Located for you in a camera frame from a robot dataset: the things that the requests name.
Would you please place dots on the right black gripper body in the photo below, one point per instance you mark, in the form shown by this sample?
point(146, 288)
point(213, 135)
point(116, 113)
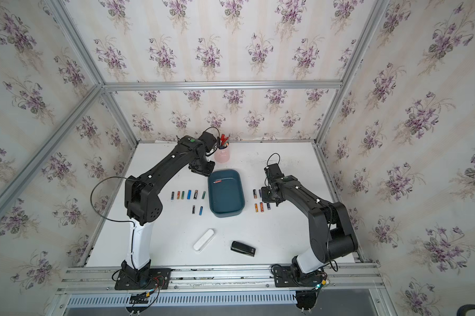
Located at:
point(266, 195)

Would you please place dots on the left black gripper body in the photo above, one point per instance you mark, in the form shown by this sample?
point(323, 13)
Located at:
point(203, 167)

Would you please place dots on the teal plastic storage box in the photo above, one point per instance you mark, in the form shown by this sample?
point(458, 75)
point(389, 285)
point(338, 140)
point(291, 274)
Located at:
point(226, 199)

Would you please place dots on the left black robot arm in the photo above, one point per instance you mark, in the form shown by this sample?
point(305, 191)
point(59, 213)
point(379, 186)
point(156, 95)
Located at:
point(142, 202)

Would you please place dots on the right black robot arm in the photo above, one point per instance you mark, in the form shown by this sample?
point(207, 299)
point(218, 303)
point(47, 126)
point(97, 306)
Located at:
point(331, 233)

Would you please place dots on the pink pen cup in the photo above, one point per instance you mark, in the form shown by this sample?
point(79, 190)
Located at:
point(222, 155)

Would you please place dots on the pens in cup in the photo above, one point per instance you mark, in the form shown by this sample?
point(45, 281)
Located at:
point(223, 142)

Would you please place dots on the black stapler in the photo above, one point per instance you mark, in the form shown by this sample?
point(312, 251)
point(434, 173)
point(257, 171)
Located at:
point(242, 248)

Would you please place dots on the white rectangular case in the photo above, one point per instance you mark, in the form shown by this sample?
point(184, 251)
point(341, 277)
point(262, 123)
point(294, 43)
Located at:
point(203, 241)

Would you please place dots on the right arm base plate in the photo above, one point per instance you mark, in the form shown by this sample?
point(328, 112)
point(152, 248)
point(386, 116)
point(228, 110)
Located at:
point(298, 275)

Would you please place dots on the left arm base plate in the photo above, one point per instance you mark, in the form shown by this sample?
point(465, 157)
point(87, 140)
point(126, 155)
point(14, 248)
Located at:
point(143, 280)

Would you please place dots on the aluminium front rail frame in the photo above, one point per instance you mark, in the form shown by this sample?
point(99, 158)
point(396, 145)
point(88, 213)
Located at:
point(219, 285)

